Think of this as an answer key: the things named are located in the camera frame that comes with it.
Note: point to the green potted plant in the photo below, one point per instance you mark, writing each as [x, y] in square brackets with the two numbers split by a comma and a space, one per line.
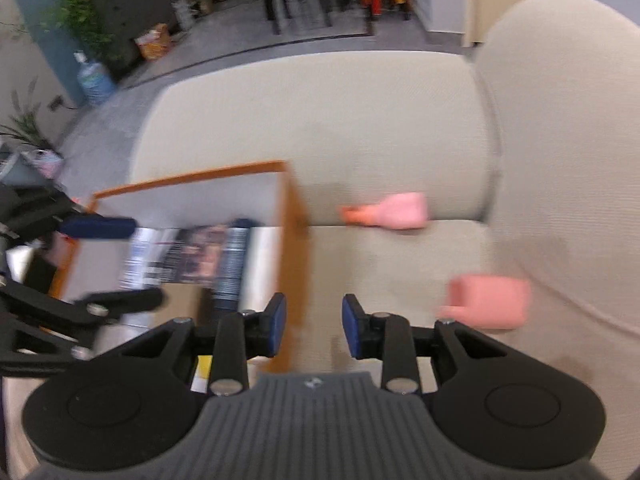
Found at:
[82, 10]

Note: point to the magazine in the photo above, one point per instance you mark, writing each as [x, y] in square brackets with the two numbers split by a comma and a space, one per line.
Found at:
[185, 260]

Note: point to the wooden box with brown rim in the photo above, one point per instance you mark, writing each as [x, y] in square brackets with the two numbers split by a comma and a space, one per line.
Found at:
[295, 260]

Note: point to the thin-leaved plant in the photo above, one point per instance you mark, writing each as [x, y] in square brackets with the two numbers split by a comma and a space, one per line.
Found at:
[27, 127]

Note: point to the orange printed box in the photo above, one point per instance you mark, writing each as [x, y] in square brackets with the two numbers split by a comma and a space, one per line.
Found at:
[155, 42]

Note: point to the black cabinet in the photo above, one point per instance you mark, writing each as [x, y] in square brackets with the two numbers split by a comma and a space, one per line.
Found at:
[137, 10]

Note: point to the wall outlet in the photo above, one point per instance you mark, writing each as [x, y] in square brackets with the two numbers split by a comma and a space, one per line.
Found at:
[56, 103]

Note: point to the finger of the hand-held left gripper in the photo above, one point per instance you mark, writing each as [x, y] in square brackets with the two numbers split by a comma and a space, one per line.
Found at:
[100, 228]
[130, 300]

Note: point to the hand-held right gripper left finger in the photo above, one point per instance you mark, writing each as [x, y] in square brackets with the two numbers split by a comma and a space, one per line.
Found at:
[277, 325]

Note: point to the blue water jug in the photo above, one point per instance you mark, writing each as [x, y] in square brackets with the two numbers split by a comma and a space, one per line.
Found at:
[95, 82]

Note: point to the pink patterned pouch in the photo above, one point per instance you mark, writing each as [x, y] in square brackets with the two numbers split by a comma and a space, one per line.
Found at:
[48, 161]

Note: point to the yellow white card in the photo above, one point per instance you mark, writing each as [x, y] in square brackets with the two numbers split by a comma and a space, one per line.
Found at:
[202, 370]

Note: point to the pink toy with orange tip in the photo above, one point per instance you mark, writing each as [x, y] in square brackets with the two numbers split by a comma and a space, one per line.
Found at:
[400, 210]

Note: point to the beige fabric sofa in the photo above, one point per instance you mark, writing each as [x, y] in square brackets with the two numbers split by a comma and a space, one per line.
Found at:
[325, 125]

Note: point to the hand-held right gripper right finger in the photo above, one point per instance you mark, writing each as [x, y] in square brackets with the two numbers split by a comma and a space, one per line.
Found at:
[352, 327]

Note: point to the white plastic container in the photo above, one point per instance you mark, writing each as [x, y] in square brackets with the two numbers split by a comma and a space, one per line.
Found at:
[183, 14]

